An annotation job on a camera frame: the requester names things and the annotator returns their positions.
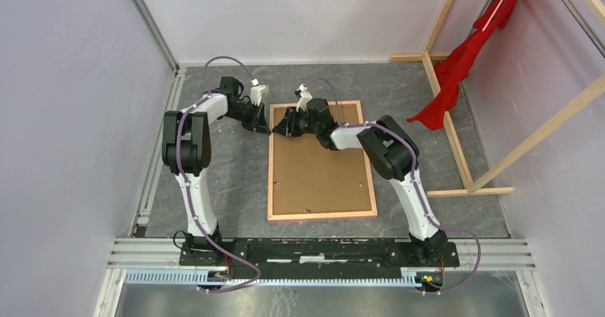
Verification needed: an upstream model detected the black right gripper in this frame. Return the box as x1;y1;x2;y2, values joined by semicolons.
271;107;320;139

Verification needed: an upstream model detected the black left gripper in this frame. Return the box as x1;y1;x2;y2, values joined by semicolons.
224;101;272;137

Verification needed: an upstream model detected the brown backing board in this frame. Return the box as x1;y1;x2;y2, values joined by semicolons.
272;104;373;216

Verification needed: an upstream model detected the pink wooden picture frame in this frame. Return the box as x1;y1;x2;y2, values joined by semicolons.
267;100;379;222

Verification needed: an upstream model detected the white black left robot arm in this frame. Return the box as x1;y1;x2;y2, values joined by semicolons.
161;76;270;266

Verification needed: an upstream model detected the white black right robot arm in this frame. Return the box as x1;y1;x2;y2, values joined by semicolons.
273;99;448;266

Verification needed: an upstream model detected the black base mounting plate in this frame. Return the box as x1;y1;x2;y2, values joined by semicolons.
179;236;460;280

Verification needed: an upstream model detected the red cloth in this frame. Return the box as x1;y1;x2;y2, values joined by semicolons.
407;0;518;131

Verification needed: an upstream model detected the light wooden beam structure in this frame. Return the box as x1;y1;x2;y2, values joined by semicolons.
390;0;605;199

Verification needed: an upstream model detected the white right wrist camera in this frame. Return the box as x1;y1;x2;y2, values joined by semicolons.
295;84;313;113

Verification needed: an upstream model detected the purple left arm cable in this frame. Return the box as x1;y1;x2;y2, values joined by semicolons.
175;55;262;295

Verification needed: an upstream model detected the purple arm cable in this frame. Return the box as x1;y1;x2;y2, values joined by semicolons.
302;78;482;297
175;55;262;295

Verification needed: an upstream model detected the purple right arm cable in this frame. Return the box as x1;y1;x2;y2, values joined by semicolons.
302;78;482;297

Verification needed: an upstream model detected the aluminium side rail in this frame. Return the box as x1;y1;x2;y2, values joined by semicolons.
128;66;188;237

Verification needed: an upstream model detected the white slotted cable duct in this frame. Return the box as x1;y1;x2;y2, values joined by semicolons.
124;269;421;288

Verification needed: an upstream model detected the aluminium front rail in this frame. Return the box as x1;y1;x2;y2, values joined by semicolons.
108;238;537;271

